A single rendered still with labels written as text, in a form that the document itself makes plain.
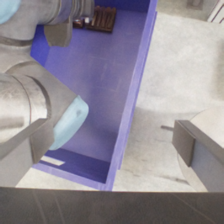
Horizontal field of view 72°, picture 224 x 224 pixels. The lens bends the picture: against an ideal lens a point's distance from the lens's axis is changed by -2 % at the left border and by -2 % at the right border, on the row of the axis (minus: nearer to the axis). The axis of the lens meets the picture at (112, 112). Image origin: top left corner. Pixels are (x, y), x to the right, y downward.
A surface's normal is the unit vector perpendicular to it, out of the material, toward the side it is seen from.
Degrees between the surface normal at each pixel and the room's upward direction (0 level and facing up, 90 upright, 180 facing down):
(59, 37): 35
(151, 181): 0
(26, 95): 79
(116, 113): 0
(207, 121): 0
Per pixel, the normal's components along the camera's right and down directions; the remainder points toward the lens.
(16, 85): 0.78, -0.56
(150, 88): -0.14, -0.11
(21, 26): 0.70, 0.66
